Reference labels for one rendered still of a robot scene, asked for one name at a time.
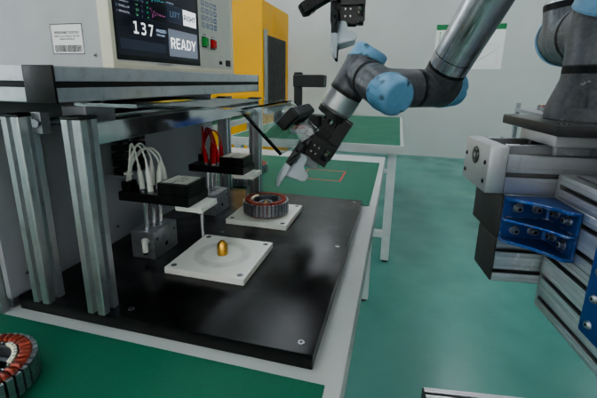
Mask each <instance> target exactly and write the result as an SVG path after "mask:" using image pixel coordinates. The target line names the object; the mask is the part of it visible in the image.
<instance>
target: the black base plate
mask: <svg viewBox="0 0 597 398"><path fill-rule="evenodd" d="M280 194H282V195H286V196H287V197H288V198H289V204H296V205H302V211H301V212H300V213H299V215H298V216H297V217H296V218H295V219H294V220H293V222H292V223H291V225H290V226H289V227H288V229H287V230H286V231H285V230H277V229H270V228H263V227H248V226H241V225H234V224H226V218H228V217H229V216H230V215H231V214H233V213H234V212H235V211H237V210H238V209H239V208H241V207H242V206H243V198H244V197H245V196H246V190H244V189H235V188H232V189H230V190H228V207H227V208H226V209H225V210H223V211H222V212H221V213H219V214H218V215H217V216H212V215H203V220H204V235H219V236H226V237H234V238H241V239H247V240H254V241H261V242H268V243H273V249H272V250H271V251H270V252H269V253H268V254H267V256H266V257H265V259H264V260H263V261H262V263H261V264H260V265H259V267H258V268H257V269H256V271H255V272H254V273H253V275H252V276H251V278H250V279H249V280H248V281H247V283H246V284H245V285H244V286H242V285H236V284H231V283H221V282H215V281H210V280H204V279H199V278H193V277H187V276H182V275H172V274H166V273H165V272H164V267H166V266H167V265H168V264H169V263H171V262H172V261H173V260H174V259H175V258H177V257H178V256H179V255H180V254H181V253H183V252H184V251H185V250H187V249H188V248H189V247H191V246H192V245H193V244H194V243H196V242H197V241H198V240H200V239H201V228H200V214H198V213H194V212H186V211H176V210H175V209H173V210H172V211H169V212H167V213H165V214H164V215H163V217H164V218H165V219H176V225H177V237H178V244H176V245H175V246H173V247H172V248H171V249H169V250H168V251H166V252H165V253H164V254H163V255H162V256H160V257H159V258H158V259H145V258H139V257H133V253H132V244H131V234H128V235H127V236H125V237H123V238H122V239H120V240H118V241H116V242H114V243H112V252H113V259H114V267H115V280H116V288H117V296H118V303H119V305H118V306H117V307H115V308H112V307H110V312H109V313H108V314H106V315H99V314H98V311H97V312H96V313H94V314H91V313H88V308H87V302H86V296H85V289H84V278H83V271H82V265H81V261H80V262H78V263H77V264H75V265H73V266H72V267H70V268H68V269H66V270H64V271H63V272H61V273H62V278H63V283H64V289H65V295H63V296H62V297H60V298H58V297H55V301H53V302H52V303H51V304H49V305H48V304H44V303H43V301H40V302H35V301H34V298H33V293H32V289H31V290H29V291H27V292H25V293H23V294H21V295H20V305H21V308H25V309H29V310H34V311H37V312H42V313H47V314H54V315H58V316H62V317H67V318H71V319H76V320H79V321H84V322H91V323H96V324H100V325H104V326H108V327H113V328H117V329H121V330H128V331H133V332H138V333H141V334H146V335H150V336H154V337H158V338H166V339H170V340H175V341H178V342H183V343H188V344H191V345H196V346H203V347H208V348H212V349H217V350H220V351H225V352H229V353H233V354H241V355H245V356H249V357H254V358H258V359H262V360H267V361H270V362H279V363H282V364H287V365H291V366H295V367H300V368H304V369H308V370H312V369H313V367H314V361H315V358H316V356H317V352H318V349H319V346H320V343H321V340H322V335H323V332H324V329H325V326H326V322H327V320H328V317H329V314H330V309H331V306H332V302H333V299H334V297H335V294H336V290H337V287H338V282H339V279H340V276H341V274H342V270H343V267H344V265H345V261H346V256H347V253H348V250H349V247H350V244H351V241H352V238H353V235H354V230H355V227H356V224H357V220H358V218H359V215H360V211H361V208H362V201H358V200H348V199H338V198H329V197H320V196H311V195H292V194H283V193H280Z"/></svg>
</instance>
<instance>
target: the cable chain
mask: <svg viewBox="0 0 597 398"><path fill-rule="evenodd" d="M134 116H141V115H131V116H124V117H117V118H116V119H120V118H127V117H134ZM144 138H145V135H143V136H138V137H135V138H130V139H136V140H131V141H129V139H122V140H118V141H114V142H111V143H118V144H114V145H111V150H112V151H116V152H114V153H112V159H116V160H115V161H113V166H114V167H118V168H116V169H114V173H109V174H106V175H105V176H106V177H114V178H125V177H126V176H127V175H123V173H124V172H126V171H127V170H128V168H127V167H128V161H129V160H126V159H129V152H125V151H129V145H130V143H132V144H133V145H134V146H135V145H136V144H137V143H142V144H144V145H146V141H145V140H140V139H144ZM124 143H128V144H124ZM138 159H139V165H140V169H141V170H142V171H144V170H145V169H146V167H145V163H144V162H145V160H144V157H143V155H142V153H141V154H140V155H139V156H138ZM131 171H133V172H137V162H136V161H135V163H134V165H133V166H132V170H131Z"/></svg>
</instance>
